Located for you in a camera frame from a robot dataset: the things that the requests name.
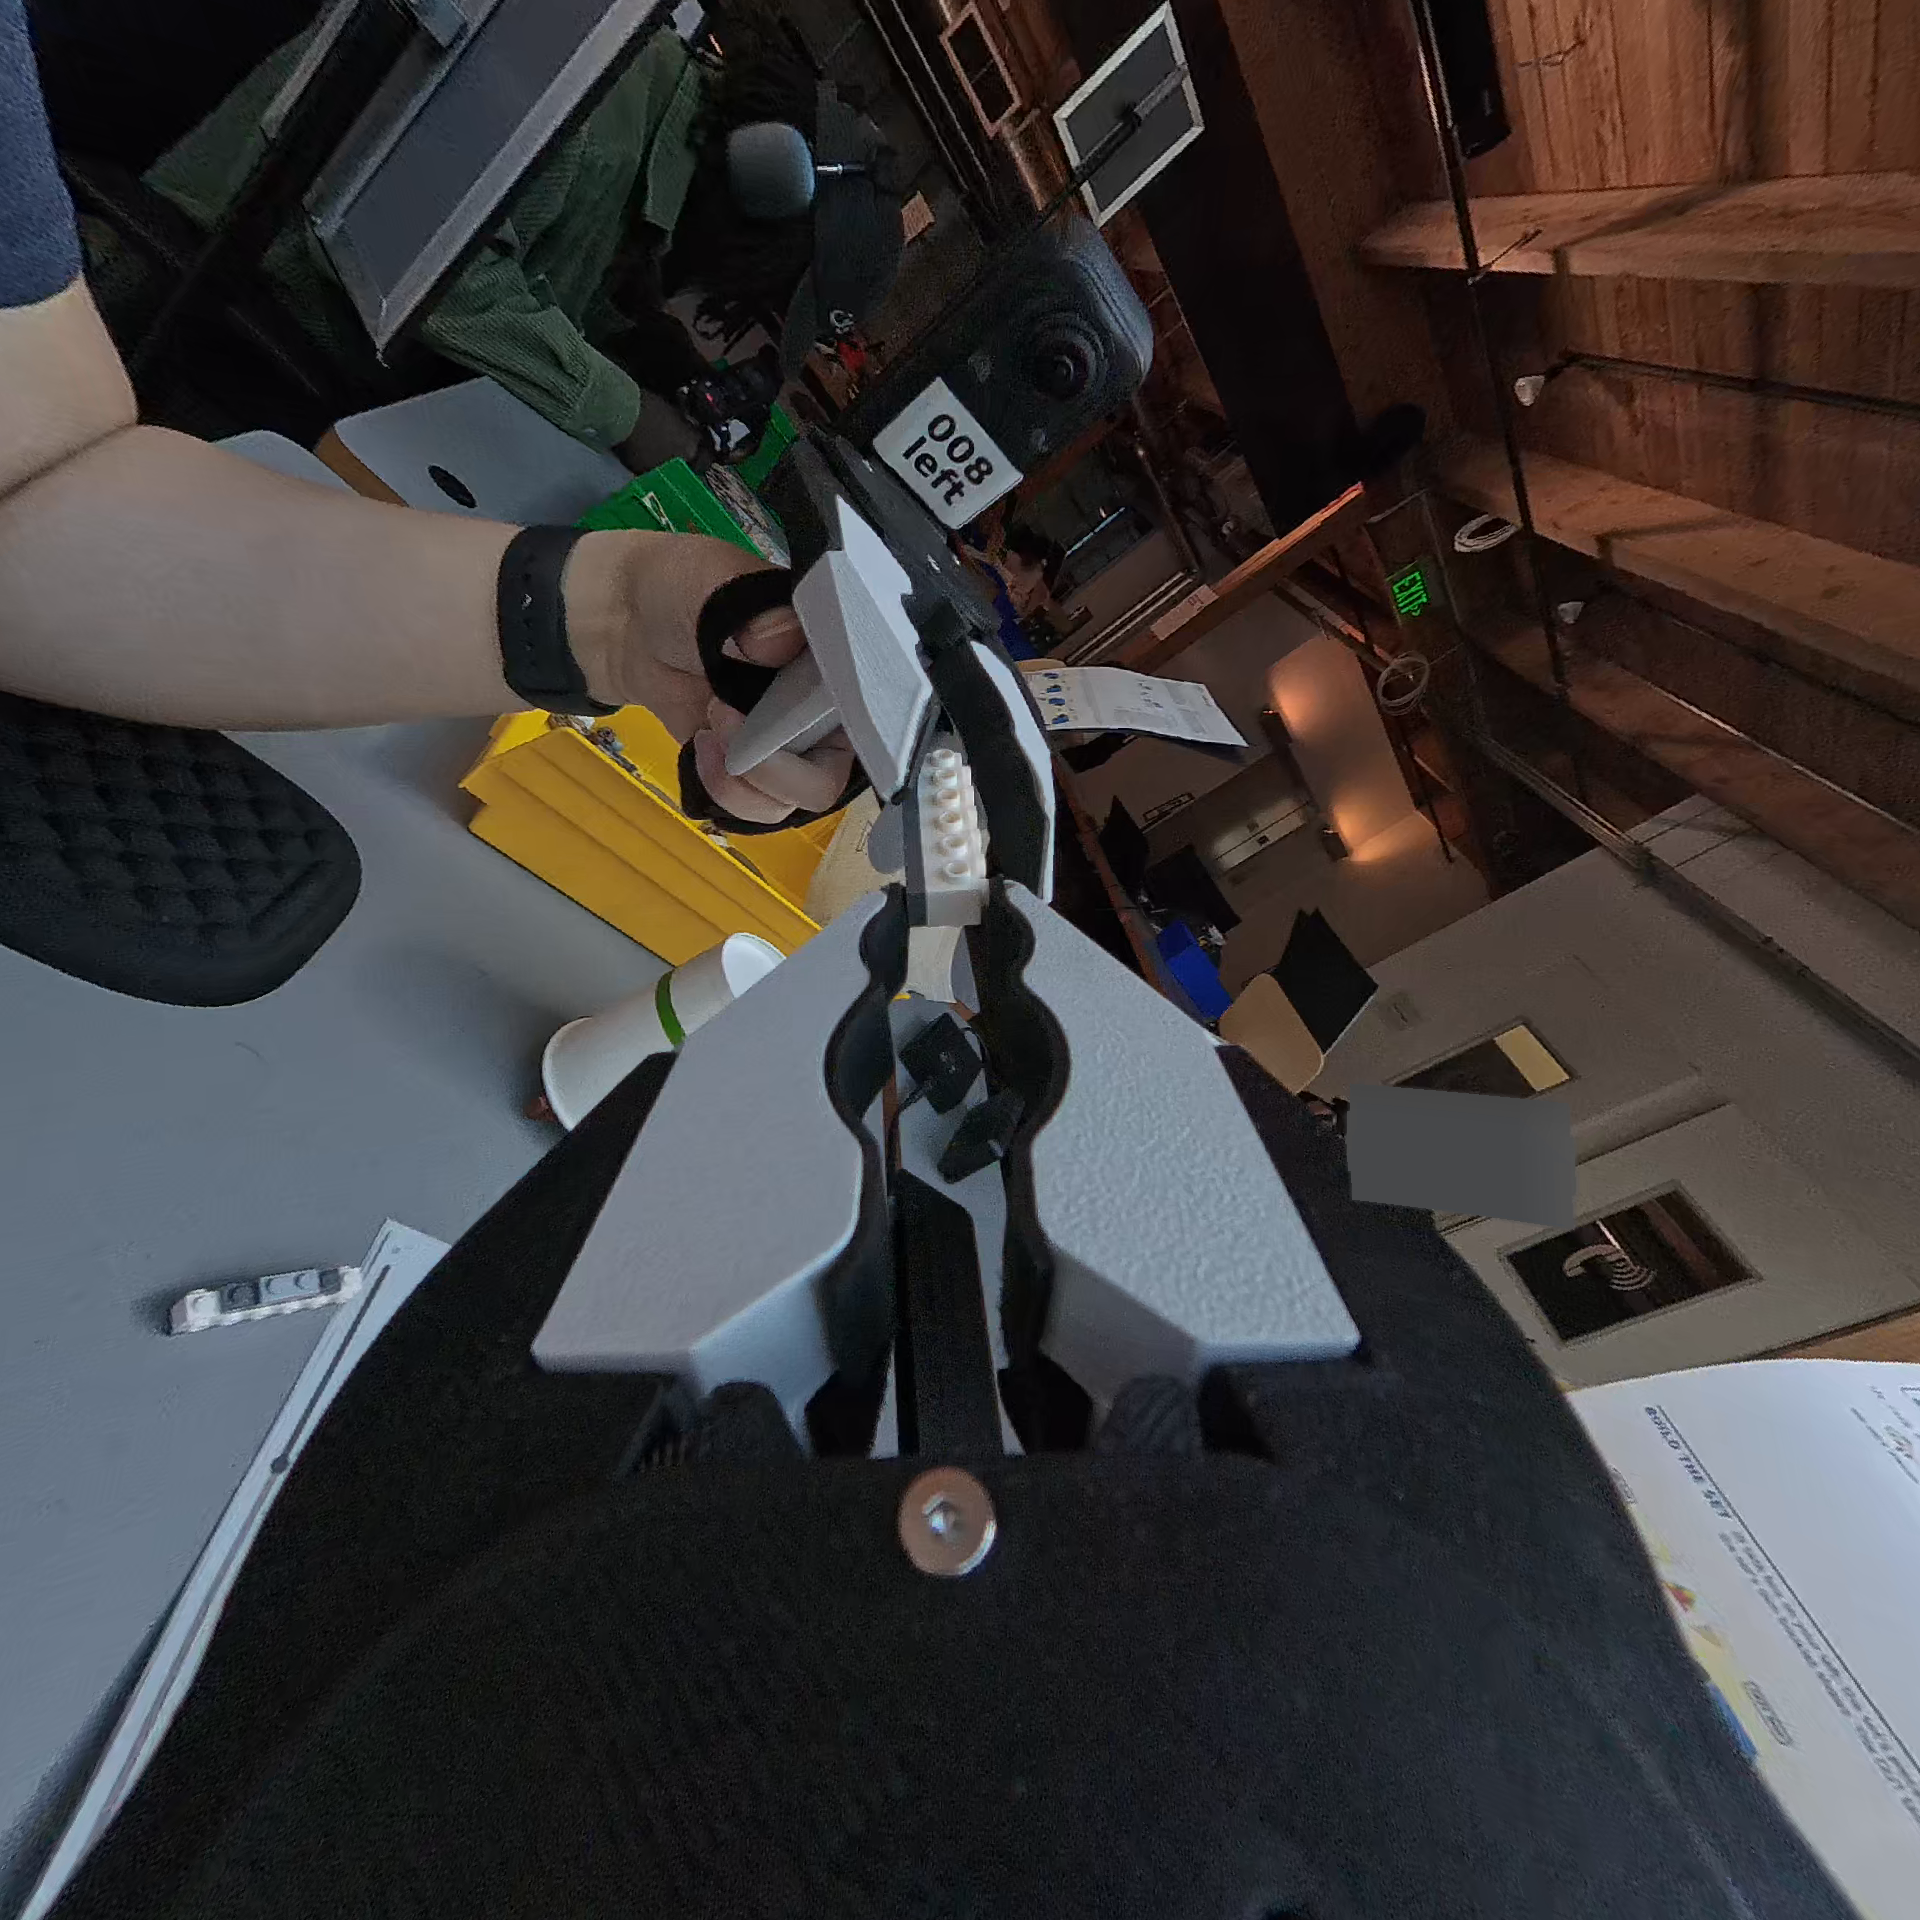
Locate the light grey lego plate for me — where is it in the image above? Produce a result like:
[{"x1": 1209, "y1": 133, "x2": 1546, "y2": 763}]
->
[{"x1": 167, "y1": 1265, "x2": 365, "y2": 1338}]

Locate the green plastic bin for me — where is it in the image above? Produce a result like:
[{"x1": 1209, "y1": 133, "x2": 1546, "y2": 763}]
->
[{"x1": 575, "y1": 457, "x2": 789, "y2": 565}]

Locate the person's left forearm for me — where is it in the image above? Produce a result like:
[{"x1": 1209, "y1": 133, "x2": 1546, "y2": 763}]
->
[{"x1": 0, "y1": 276, "x2": 519, "y2": 735}]

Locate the grey framed panel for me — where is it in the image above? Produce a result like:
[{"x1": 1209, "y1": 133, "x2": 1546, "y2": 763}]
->
[{"x1": 306, "y1": 0, "x2": 669, "y2": 350}]

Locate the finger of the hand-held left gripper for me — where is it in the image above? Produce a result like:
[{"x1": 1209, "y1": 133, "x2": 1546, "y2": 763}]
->
[
  {"x1": 790, "y1": 503, "x2": 947, "y2": 893},
  {"x1": 919, "y1": 637, "x2": 1060, "y2": 906}
]

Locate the printed instruction sheet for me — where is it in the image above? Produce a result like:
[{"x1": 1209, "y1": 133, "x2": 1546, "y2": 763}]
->
[
  {"x1": 1569, "y1": 1358, "x2": 1920, "y2": 1920},
  {"x1": 1027, "y1": 663, "x2": 1251, "y2": 751}
]

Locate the yellow plastic bin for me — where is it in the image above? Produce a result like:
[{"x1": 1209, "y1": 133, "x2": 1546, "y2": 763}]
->
[{"x1": 460, "y1": 701, "x2": 886, "y2": 962}]

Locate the white lego brick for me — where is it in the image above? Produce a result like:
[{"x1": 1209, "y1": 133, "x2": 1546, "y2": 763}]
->
[{"x1": 900, "y1": 746, "x2": 991, "y2": 927}]

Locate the black wrist band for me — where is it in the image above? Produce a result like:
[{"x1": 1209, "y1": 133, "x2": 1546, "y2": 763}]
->
[{"x1": 497, "y1": 525, "x2": 617, "y2": 713}]

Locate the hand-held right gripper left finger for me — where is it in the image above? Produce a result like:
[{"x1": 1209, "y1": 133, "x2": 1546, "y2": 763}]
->
[{"x1": 529, "y1": 885, "x2": 917, "y2": 1460}]

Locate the white paper cup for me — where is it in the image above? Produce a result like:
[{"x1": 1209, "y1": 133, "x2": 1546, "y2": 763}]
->
[{"x1": 539, "y1": 932, "x2": 789, "y2": 1129}]

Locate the white light panel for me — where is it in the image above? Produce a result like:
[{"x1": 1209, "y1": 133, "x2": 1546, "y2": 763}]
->
[{"x1": 1049, "y1": 4, "x2": 1206, "y2": 226}]

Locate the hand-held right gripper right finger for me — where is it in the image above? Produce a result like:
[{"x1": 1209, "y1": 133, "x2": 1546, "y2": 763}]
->
[{"x1": 972, "y1": 883, "x2": 1364, "y2": 1449}]

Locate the black mesh cushion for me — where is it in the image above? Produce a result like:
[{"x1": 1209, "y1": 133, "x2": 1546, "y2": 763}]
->
[{"x1": 0, "y1": 692, "x2": 365, "y2": 1009}]

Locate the black framed logo sign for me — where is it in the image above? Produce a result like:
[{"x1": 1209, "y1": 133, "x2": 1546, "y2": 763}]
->
[{"x1": 1499, "y1": 1181, "x2": 1761, "y2": 1343}]

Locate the person's left hand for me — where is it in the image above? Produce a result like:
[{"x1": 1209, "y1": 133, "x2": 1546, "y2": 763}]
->
[{"x1": 563, "y1": 525, "x2": 873, "y2": 828}]

